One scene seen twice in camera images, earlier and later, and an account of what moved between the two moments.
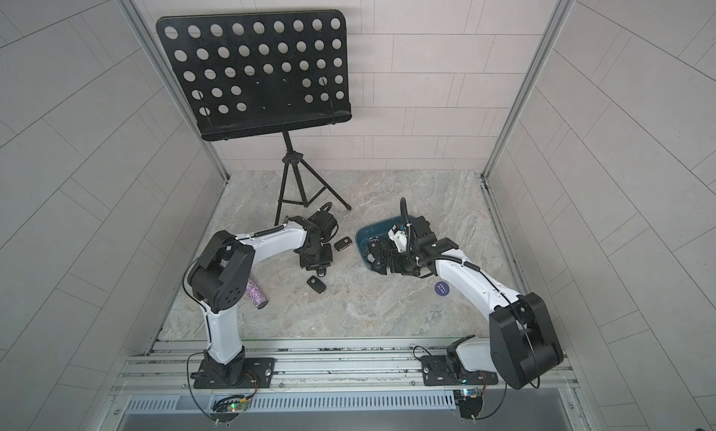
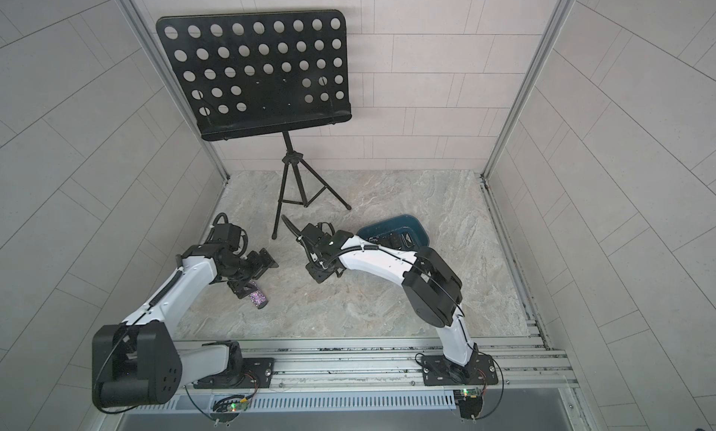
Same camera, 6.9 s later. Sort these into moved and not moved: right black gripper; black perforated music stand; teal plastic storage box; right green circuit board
Moved: right black gripper
Not moved: right green circuit board; black perforated music stand; teal plastic storage box
